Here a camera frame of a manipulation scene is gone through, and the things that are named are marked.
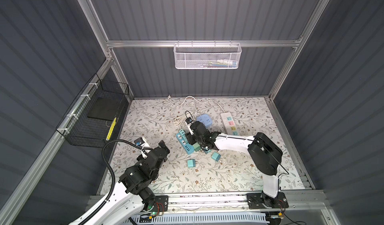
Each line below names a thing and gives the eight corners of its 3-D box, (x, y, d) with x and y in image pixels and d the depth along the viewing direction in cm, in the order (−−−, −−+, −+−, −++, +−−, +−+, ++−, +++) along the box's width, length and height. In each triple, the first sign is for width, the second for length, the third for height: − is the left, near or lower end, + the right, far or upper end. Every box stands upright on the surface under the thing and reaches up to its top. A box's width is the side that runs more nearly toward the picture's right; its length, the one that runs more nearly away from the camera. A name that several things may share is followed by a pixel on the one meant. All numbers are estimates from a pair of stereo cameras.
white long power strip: (227, 136, 100) (228, 133, 98) (220, 115, 112) (221, 112, 109) (237, 135, 101) (238, 132, 99) (229, 114, 113) (230, 111, 110)
